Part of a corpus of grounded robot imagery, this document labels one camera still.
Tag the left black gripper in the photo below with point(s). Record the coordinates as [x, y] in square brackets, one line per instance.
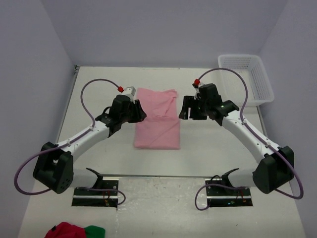
[139, 114]

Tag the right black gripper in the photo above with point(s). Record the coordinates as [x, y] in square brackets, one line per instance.
[189, 101]

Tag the pink t shirt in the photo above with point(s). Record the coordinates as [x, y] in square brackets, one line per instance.
[160, 130]

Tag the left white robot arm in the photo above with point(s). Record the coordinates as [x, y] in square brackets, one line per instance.
[55, 164]

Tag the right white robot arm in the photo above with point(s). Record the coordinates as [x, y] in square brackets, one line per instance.
[274, 162]

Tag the white plastic basket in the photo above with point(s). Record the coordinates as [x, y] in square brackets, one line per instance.
[252, 70]

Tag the green folded t shirt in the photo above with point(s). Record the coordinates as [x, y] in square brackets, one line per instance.
[95, 232]

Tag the red folded t shirt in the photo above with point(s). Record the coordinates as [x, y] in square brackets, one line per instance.
[66, 230]

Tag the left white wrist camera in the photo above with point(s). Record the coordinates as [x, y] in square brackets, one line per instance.
[129, 92]

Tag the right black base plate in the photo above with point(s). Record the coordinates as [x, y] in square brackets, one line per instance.
[221, 197]

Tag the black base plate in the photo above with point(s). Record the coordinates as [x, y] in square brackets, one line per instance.
[221, 197]
[107, 197]

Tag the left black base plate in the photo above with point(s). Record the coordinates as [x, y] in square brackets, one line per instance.
[107, 197]

